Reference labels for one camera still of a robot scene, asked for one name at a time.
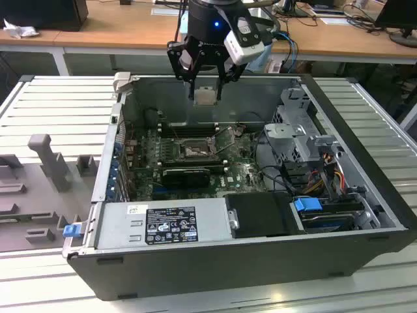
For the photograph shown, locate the silver metal drive cage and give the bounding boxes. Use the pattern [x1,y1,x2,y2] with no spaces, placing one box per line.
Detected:
[263,87,346,170]

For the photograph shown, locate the green motherboard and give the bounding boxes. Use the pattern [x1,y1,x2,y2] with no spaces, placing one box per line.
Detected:
[125,125,271,201]

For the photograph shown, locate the metal socket cover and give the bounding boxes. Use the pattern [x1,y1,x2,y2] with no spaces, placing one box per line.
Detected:
[208,125,237,156]

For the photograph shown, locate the wooden desk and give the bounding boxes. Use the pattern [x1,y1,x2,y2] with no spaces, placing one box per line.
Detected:
[0,0,417,65]

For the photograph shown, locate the silver square CPU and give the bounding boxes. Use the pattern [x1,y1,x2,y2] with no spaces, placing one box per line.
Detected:
[194,86,218,106]

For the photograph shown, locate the CPU socket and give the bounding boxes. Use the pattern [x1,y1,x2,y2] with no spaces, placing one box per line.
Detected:
[175,136,218,160]

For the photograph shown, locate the blue cable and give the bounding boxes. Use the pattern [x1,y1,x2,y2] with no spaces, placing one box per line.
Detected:
[276,31,299,65]

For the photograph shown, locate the black plastic shroud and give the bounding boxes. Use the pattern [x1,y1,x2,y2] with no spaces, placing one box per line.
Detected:
[224,192,306,239]

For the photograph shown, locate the grey case latch handle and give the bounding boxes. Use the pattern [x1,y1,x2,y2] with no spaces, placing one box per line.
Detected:
[112,72,132,99]

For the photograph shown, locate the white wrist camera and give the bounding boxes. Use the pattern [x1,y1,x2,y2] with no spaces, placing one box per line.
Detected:
[223,16,266,65]

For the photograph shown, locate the black open PC case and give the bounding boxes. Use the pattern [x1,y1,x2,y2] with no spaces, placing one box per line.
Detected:
[61,72,417,303]

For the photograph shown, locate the black monitor stand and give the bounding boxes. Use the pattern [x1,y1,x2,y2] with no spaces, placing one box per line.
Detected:
[282,0,309,18]

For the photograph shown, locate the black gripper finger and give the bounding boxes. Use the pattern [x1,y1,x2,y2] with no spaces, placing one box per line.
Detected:
[216,48,248,100]
[167,40,203,99]

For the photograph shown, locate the black RAM slots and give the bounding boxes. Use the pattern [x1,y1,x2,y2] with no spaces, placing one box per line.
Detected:
[161,155,226,168]
[161,122,218,138]

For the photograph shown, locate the yellow red wire bundle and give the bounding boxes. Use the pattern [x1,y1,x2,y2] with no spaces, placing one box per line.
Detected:
[306,153,347,194]

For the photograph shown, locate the black cylinder capacitor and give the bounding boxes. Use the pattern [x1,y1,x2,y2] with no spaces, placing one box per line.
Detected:
[144,109,159,128]

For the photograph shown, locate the black monitor with stand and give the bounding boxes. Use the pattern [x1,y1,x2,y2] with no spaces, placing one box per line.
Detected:
[374,0,417,48]

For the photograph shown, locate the black desktop computer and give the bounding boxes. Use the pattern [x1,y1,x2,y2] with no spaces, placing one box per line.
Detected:
[0,0,89,33]

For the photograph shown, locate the grey power supply unit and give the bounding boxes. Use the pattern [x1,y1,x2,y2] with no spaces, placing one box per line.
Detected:
[94,198,234,250]

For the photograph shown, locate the blue disk carrier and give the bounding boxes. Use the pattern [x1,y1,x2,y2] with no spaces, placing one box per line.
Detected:
[293,197,358,234]

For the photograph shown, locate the crumpled white paper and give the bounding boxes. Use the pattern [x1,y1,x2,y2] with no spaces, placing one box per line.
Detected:
[3,18,40,40]

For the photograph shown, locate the grey parts rack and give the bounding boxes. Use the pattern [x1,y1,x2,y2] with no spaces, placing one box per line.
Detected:
[0,133,100,254]

